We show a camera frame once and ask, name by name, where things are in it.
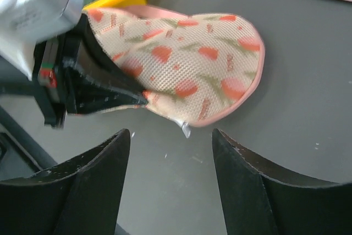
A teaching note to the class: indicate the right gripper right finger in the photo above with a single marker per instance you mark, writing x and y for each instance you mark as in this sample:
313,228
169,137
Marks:
259,196

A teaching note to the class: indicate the floral mesh laundry bag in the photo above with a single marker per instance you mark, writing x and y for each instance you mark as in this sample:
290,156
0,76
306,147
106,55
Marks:
195,69

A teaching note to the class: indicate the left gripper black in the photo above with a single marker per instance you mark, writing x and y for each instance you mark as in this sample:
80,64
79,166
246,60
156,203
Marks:
61,88

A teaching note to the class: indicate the white zipper pull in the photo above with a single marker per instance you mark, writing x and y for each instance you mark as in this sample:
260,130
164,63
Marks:
185,129

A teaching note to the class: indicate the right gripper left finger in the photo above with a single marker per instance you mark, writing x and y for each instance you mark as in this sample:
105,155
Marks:
79,196

